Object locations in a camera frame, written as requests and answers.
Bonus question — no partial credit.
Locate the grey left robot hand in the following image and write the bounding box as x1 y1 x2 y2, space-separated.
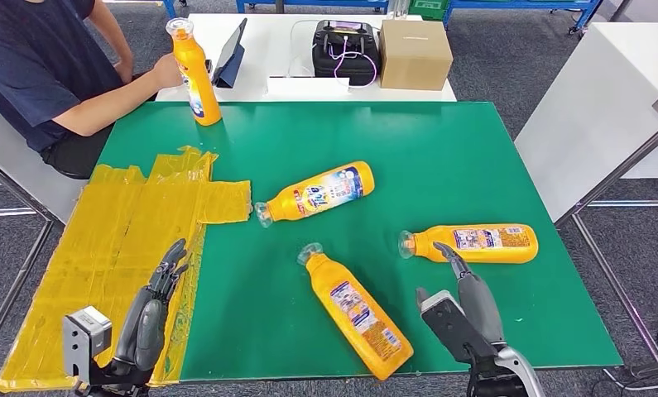
112 238 190 374

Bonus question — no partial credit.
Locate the person's right hand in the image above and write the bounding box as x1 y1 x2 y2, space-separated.
151 53 185 90

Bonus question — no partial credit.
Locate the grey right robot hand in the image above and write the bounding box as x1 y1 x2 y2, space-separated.
433 242 508 352

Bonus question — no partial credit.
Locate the orange detergent bottle clear cap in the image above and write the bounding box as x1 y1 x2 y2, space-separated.
297 242 415 382
397 223 540 265
165 17 223 127
254 160 376 229

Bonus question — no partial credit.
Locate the tablet in blue folio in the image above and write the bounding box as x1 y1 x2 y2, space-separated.
211 17 248 89

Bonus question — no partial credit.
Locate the person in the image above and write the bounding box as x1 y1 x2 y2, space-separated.
0 0 185 181

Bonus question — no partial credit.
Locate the green table mat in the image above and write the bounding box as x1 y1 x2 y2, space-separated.
95 101 625 382

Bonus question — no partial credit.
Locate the black remote controller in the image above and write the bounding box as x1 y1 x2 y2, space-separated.
315 19 379 53

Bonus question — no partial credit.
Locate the black equipment case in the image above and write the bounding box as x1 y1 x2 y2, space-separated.
312 27 382 87

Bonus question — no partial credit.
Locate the brown cardboard box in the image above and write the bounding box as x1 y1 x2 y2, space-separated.
377 19 454 92

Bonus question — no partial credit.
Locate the green plastic crate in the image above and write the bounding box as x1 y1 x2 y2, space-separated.
407 0 451 22

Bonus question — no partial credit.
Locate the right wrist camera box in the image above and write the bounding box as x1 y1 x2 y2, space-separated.
415 287 502 367

